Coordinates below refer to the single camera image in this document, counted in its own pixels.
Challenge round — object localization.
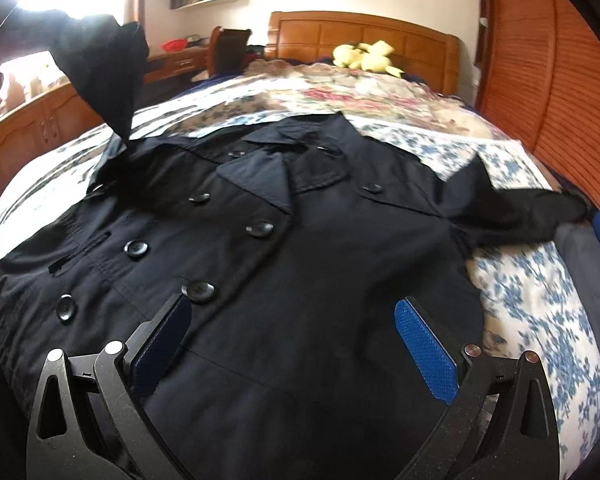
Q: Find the black double-breasted coat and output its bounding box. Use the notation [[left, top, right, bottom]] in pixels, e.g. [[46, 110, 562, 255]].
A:
[[0, 12, 586, 479]]

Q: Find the blue floral bed sheet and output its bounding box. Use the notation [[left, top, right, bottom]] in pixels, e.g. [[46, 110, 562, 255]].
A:
[[0, 114, 600, 479]]

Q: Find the wooden desk cabinet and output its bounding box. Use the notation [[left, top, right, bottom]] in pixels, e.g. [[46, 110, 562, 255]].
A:
[[0, 47, 208, 196]]

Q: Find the wooden louvered wardrobe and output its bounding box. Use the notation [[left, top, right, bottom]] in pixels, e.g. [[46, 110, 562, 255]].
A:
[[478, 0, 600, 206]]

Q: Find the pink floral quilt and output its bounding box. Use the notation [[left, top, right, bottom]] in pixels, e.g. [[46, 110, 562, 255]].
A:
[[183, 60, 507, 140]]

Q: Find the wooden headboard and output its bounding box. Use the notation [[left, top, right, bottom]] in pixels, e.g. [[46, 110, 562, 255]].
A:
[[264, 11, 460, 94]]

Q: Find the red bowl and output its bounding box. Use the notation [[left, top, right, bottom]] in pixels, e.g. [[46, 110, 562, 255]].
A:
[[161, 39, 188, 53]]

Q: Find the yellow plush toy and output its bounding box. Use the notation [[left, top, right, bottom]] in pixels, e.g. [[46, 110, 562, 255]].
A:
[[332, 40, 404, 78]]

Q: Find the dark wooden chair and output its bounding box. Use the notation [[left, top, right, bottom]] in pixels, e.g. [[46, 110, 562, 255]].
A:
[[207, 26, 252, 77]]

